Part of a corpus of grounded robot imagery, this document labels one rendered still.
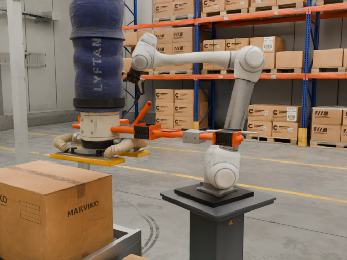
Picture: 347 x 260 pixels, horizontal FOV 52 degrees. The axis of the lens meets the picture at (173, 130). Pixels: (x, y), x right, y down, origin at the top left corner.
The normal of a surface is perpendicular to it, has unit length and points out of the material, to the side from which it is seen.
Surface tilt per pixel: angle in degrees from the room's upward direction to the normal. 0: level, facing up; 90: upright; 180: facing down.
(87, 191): 90
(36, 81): 90
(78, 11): 91
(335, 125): 90
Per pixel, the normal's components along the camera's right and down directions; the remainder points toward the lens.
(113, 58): 0.62, -0.27
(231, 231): 0.62, 0.11
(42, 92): 0.85, 0.07
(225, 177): -0.02, 0.22
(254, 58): 0.03, 0.02
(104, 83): 0.34, -0.15
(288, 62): -0.44, 0.14
